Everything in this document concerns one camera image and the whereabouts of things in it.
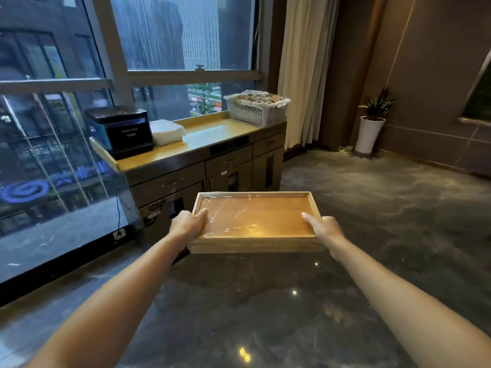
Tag wooden tray with plastic wrap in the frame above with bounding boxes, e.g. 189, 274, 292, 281
187, 191, 327, 254

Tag green potted plant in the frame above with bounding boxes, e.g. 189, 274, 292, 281
358, 87, 396, 121

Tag white folded cloth stack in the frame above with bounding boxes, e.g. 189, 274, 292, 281
149, 119, 186, 147

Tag beige curtain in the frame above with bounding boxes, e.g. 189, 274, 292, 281
277, 0, 341, 150

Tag person's right hand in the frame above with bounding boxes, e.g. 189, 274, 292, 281
301, 212, 347, 249

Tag white plant pot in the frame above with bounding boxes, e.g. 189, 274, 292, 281
354, 116, 386, 155

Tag person's left forearm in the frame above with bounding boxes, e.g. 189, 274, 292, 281
25, 233, 189, 368

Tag black box appliance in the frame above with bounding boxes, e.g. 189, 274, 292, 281
84, 105, 154, 160

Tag white plastic basket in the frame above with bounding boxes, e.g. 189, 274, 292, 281
224, 94, 291, 127

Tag person's right forearm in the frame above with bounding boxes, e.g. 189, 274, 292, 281
329, 235, 491, 368

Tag person's left hand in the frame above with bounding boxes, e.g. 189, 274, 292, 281
168, 208, 209, 243

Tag black power cable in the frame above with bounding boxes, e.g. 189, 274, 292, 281
115, 193, 133, 234

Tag grey window frame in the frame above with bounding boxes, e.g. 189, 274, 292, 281
0, 0, 269, 108

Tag wooden sideboard cabinet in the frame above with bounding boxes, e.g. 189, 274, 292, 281
89, 111, 287, 249

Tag plastic-wrapped items in basket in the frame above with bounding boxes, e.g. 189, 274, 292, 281
230, 90, 287, 108

